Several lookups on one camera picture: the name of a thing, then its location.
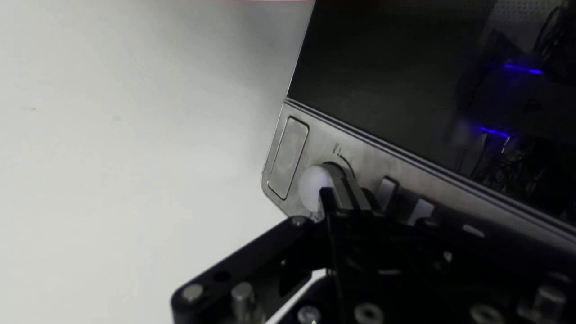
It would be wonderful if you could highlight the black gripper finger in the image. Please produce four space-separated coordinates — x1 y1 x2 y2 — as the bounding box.
318 164 372 218

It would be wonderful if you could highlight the silver microwave oven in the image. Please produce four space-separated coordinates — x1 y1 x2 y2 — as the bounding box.
261 0 576 252

